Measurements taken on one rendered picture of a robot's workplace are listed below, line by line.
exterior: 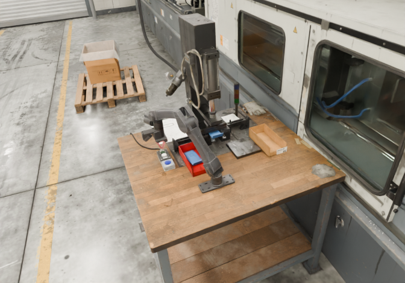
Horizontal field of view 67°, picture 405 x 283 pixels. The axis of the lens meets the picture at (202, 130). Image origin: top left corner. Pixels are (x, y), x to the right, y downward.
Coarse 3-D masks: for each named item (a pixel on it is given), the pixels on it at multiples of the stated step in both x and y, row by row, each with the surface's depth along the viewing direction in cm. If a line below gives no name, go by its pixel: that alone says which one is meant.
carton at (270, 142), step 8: (256, 128) 204; (264, 128) 207; (256, 136) 195; (264, 136) 204; (272, 136) 199; (264, 144) 188; (272, 144) 196; (280, 144) 192; (272, 152) 186; (280, 152) 188
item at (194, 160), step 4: (188, 152) 194; (192, 152) 194; (188, 156) 190; (192, 156) 190; (196, 156) 190; (192, 160) 187; (196, 160) 187; (200, 160) 187; (192, 164) 184; (196, 164) 184
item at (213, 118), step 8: (200, 104) 211; (208, 104) 209; (200, 112) 204; (208, 112) 202; (208, 120) 193; (216, 120) 192; (200, 128) 193; (208, 128) 193; (216, 128) 195; (224, 128) 198
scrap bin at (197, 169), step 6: (186, 144) 193; (192, 144) 195; (180, 150) 189; (186, 150) 195; (186, 162) 181; (192, 168) 173; (198, 168) 181; (204, 168) 180; (192, 174) 175; (198, 174) 176
